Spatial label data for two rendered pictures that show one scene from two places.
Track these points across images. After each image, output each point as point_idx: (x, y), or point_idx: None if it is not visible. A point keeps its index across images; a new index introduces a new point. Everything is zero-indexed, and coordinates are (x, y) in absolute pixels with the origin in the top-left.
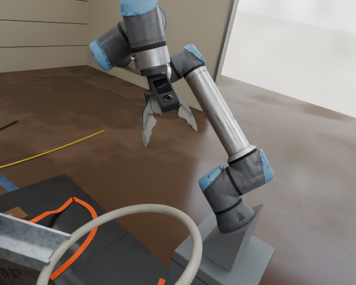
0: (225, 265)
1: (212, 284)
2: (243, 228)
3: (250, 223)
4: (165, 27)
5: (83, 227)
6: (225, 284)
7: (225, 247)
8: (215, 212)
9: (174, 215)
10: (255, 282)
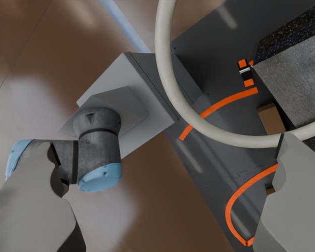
0: (129, 91)
1: (148, 80)
2: (93, 103)
3: (83, 105)
4: None
5: None
6: (136, 74)
7: (121, 100)
8: (117, 136)
9: (180, 91)
10: (108, 70)
